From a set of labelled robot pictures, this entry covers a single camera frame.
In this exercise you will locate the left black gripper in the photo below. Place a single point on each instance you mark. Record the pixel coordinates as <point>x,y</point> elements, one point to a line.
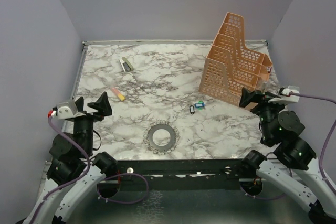
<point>102,105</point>

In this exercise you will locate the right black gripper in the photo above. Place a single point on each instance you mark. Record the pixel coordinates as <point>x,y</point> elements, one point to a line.
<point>248,95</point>

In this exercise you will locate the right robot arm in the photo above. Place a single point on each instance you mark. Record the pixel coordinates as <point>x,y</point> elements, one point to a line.
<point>315,193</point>

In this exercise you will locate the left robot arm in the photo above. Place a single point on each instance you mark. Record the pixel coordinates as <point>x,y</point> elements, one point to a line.
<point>74,169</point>

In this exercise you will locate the pink yellow highlighter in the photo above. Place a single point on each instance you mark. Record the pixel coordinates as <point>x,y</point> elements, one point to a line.
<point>120,96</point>

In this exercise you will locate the items in organizer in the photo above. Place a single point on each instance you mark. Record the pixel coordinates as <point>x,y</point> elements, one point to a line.
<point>262,85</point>

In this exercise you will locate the peach plastic file organizer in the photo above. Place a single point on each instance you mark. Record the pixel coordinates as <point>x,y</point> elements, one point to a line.
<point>230,65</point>

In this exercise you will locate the grey white stapler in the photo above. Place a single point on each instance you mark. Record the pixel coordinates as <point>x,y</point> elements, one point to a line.
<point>126,65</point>

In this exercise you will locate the blue green key tags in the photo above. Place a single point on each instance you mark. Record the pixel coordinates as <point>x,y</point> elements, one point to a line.
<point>200,105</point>

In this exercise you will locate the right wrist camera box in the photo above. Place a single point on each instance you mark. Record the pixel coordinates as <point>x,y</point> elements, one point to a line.
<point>286,96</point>

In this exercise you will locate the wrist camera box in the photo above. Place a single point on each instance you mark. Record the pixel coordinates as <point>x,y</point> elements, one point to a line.
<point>64,110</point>
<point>286,96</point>

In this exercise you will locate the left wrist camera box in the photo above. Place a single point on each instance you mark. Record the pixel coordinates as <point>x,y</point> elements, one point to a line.
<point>64,110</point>

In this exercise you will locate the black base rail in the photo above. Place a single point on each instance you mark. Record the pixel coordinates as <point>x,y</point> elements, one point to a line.
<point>168,174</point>

